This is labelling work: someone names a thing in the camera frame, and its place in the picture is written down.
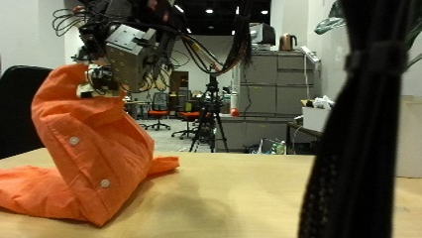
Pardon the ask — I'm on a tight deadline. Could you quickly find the orange button-up shirt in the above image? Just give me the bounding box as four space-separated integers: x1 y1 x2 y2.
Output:
0 62 181 227

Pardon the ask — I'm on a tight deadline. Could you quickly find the brown door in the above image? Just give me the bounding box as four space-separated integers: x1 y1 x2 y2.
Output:
169 70 190 97

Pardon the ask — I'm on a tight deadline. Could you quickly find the wooden office desk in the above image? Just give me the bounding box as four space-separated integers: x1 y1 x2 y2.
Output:
124 99 148 120

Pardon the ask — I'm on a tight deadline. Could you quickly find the orange seat office chair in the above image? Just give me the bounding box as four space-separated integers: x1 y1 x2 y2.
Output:
171 89 202 140
143 92 172 132

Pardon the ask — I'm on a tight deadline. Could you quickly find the black office chair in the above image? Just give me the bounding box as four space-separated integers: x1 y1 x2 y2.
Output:
0 64 55 161

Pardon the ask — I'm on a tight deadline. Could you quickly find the grey box monitor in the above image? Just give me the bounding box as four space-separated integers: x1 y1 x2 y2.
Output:
249 23 277 51

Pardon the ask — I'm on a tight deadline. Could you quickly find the tall grey metal cabinet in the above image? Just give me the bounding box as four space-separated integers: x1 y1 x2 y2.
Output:
236 49 322 118

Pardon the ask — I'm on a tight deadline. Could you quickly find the copper kettle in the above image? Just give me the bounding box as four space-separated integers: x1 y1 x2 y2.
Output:
277 33 298 53

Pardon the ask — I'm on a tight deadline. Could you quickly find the low grey cabinet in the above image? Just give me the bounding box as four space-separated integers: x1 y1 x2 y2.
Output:
216 113 294 154

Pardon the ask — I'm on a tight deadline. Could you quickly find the white power strip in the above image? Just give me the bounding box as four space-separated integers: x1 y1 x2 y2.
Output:
300 46 321 63

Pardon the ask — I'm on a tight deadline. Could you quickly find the black side table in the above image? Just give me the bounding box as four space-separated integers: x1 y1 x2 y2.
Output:
286 121 325 156

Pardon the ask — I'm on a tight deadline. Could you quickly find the white storage box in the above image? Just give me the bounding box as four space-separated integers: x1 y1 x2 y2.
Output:
301 106 333 133

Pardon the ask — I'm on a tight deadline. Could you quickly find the crumpled white plastic bag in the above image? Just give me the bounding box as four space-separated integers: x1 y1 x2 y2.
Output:
312 94 338 111

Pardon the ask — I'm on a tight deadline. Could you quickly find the large white plant pot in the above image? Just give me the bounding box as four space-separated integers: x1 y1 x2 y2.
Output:
394 94 422 179

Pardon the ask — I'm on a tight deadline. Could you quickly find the black and orange cable bundle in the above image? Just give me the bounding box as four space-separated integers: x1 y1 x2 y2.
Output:
177 0 256 76

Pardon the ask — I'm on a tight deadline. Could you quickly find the black camera tripod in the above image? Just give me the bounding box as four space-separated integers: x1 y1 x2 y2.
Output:
189 73 229 154

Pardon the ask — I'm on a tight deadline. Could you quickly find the black braided cable sleeve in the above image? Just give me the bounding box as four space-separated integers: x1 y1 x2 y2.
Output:
297 0 417 238

